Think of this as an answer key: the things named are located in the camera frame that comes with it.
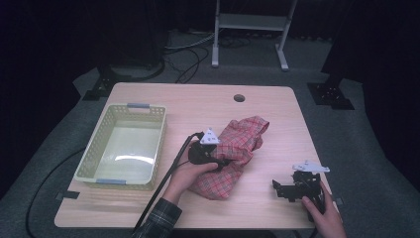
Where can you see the person's left hand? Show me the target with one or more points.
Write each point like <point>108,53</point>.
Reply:
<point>185,178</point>

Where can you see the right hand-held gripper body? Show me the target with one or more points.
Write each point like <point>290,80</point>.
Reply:
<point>307,185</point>

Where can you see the red plaid cloth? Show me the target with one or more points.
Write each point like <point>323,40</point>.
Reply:
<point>237,142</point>

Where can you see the cream plastic basket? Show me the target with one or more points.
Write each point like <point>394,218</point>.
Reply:
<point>128,148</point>

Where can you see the black tape strip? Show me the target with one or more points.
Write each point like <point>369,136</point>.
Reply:
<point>67,195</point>
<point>338,201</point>

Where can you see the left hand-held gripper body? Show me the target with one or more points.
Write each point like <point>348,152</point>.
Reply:
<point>204,148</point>

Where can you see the white metal stand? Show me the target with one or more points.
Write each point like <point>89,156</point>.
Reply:
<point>251,21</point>

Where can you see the black stand base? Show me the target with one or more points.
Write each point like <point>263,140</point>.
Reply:
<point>330,95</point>
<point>105,86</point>

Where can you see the person's right hand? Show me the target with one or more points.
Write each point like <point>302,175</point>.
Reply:
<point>327,224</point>

